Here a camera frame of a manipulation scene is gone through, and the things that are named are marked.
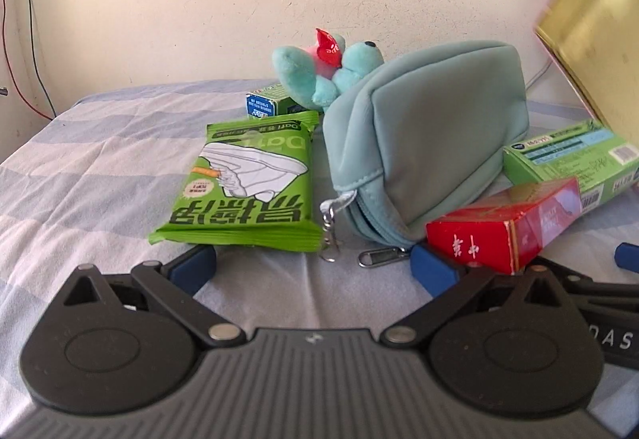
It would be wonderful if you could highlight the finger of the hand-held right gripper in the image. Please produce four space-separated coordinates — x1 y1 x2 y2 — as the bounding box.
614 242 639 274
535 257 639 316

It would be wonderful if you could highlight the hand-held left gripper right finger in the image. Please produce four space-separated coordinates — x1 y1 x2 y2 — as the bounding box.
379 242 580 348

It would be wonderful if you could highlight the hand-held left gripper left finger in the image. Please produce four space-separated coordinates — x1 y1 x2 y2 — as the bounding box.
52 244 246 348

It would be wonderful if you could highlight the teal plush toy red heart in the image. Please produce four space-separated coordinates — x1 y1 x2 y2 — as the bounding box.
272 27 385 115

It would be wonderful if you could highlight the gold tin box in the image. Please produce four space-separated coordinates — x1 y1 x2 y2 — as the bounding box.
533 0 639 146

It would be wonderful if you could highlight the red cigarette box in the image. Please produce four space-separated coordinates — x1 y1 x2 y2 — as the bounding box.
425 177 582 275

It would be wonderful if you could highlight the long green cardboard box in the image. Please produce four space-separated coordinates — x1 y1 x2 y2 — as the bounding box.
502 120 639 220

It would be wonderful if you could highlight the teal zipper pouch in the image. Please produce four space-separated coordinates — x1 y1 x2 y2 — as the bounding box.
319 40 531 269

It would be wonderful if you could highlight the small blue green box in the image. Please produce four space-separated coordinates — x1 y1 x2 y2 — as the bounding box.
244 81 305 121

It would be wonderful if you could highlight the grey power cable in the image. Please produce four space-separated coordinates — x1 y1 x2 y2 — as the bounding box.
526 57 554 88

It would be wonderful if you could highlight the red wall cable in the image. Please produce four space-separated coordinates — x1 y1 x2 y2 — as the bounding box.
0 0 56 121

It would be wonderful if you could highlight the dark green wall cable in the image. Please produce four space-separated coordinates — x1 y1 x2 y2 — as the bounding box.
0 0 57 118

